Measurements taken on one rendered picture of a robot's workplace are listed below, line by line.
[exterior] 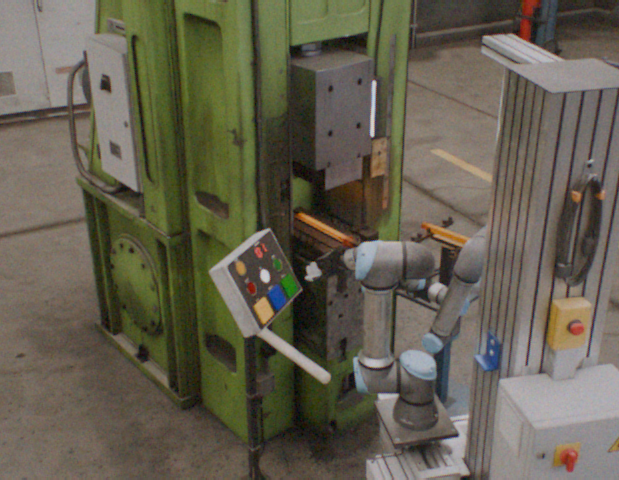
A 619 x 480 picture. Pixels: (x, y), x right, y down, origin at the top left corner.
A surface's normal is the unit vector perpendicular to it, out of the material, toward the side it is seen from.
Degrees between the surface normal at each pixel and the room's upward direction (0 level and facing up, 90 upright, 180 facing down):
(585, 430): 90
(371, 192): 90
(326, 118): 90
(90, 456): 0
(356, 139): 90
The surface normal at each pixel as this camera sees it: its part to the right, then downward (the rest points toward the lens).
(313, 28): 0.63, 0.35
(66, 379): 0.00, -0.89
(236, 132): -0.77, 0.27
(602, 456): 0.24, 0.44
